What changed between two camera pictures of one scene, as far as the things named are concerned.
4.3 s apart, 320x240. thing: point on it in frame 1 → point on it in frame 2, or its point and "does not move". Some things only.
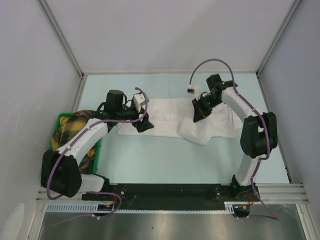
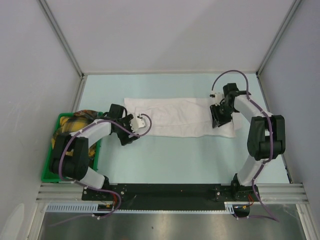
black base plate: [173, 196] does not move
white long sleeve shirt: [173, 117] does not move
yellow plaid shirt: [67, 125] does not move
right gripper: [200, 112] → [217, 120]
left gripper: [145, 124] → [124, 139]
